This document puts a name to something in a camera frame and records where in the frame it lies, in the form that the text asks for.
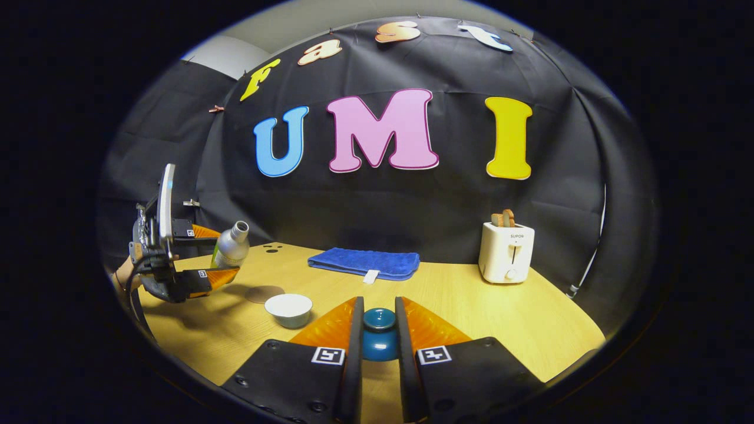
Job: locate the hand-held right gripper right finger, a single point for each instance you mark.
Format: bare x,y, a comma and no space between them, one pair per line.
406,365

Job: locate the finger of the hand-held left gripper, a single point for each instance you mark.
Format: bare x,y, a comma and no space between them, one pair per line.
182,228
197,281

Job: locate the blue folded towel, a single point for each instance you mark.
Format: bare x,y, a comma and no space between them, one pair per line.
365,262

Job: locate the white toaster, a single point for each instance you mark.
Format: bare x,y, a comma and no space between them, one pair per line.
506,256

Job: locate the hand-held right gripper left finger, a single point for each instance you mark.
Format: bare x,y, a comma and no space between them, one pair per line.
353,365

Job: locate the black backdrop cloth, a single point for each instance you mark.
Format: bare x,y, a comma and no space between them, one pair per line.
383,212

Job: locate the teal teacup lid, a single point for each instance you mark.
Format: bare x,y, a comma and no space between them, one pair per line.
380,338

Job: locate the silver water bottle green label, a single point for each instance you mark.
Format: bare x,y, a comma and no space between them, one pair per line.
230,250

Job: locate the metal clip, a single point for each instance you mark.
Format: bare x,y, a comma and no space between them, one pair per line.
191,203

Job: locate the toast slice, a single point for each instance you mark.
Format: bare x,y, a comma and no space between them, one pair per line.
498,221
509,218

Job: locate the copper clip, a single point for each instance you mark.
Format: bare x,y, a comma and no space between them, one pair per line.
217,109

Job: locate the white teacup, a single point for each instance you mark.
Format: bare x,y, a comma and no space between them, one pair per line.
288,309

